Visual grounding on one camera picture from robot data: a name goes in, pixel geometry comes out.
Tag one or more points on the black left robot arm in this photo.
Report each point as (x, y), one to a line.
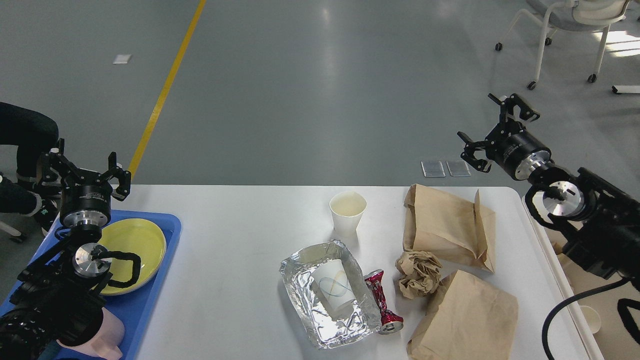
(59, 297)

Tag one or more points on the brown paper bag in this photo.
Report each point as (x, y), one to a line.
(450, 227)
(466, 319)

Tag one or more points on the transparent floor plate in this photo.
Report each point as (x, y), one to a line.
(433, 169)
(458, 168)

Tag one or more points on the aluminium foil tray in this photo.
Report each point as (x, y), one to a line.
(327, 329)

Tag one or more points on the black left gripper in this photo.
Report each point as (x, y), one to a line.
(84, 199)

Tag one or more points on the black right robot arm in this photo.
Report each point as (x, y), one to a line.
(600, 222)

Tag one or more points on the crushed red can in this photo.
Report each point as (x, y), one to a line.
(390, 322)

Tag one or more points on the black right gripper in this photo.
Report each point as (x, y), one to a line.
(508, 144)

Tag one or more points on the white paper cup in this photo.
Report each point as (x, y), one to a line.
(347, 209)

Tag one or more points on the crumpled brown paper ball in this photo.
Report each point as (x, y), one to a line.
(420, 273)

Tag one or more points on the white rolling chair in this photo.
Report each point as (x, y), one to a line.
(569, 16)

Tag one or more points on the blue plastic tray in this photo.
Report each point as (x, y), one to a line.
(133, 308)

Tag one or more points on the small white cup in bin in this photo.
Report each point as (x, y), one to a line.
(592, 317)

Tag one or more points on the white floor label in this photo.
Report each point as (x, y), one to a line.
(122, 59)

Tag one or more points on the white bar on floor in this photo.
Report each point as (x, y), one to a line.
(625, 89)

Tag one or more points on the pink mug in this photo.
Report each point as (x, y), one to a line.
(103, 339)

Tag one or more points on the yellow plastic plate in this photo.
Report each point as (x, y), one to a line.
(139, 236)

